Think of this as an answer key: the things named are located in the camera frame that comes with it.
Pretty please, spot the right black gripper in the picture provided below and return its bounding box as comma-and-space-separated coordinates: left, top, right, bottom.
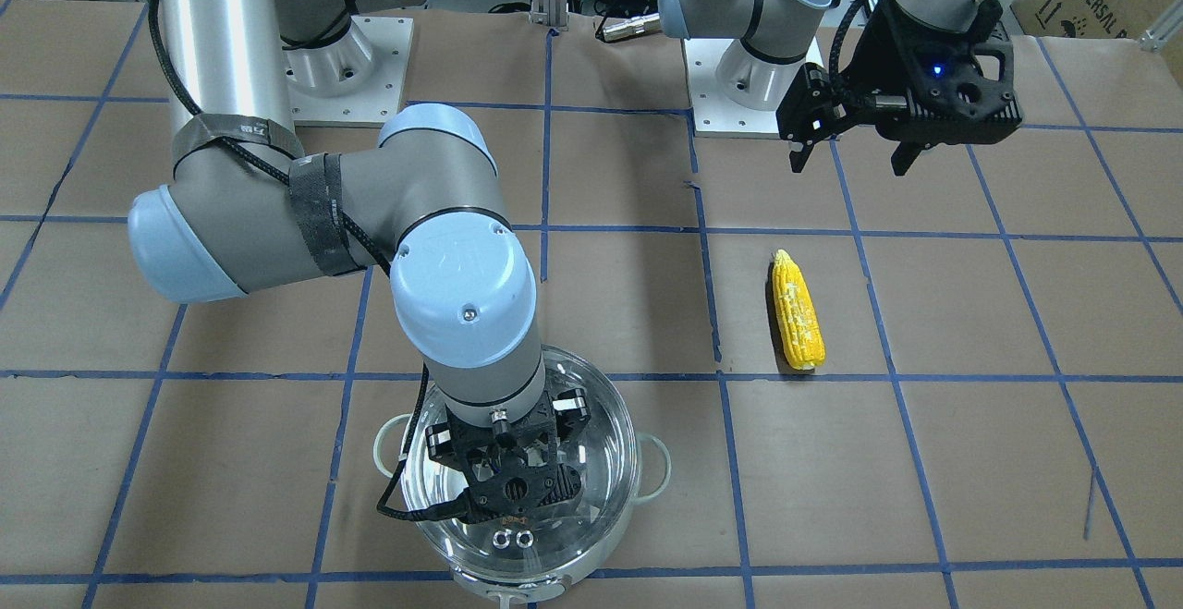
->
427, 387, 592, 499

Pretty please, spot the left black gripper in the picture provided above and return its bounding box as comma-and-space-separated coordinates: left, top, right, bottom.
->
776, 61, 925, 177

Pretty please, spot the glass pot lid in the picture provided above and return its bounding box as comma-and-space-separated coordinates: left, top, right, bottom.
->
400, 346, 642, 559

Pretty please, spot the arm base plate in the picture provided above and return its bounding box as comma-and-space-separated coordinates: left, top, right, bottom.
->
683, 38, 823, 140
284, 17, 414, 128

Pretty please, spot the pale green steel pot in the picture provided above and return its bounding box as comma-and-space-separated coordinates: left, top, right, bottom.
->
377, 346, 672, 608

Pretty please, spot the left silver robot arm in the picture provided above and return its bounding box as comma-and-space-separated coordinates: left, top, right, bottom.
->
658, 0, 1023, 176

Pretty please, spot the silver cylinder connector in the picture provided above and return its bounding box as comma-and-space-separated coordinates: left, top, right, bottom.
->
596, 14, 662, 43

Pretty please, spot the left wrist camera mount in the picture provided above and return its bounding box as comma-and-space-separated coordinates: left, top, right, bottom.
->
841, 0, 1023, 145

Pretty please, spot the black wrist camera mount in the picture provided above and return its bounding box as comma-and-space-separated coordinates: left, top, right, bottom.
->
377, 420, 583, 524

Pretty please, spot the yellow corn cob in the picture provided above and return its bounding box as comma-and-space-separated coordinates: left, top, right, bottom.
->
772, 250, 825, 371

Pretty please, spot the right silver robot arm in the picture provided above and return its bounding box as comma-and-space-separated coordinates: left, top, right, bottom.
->
128, 0, 577, 506

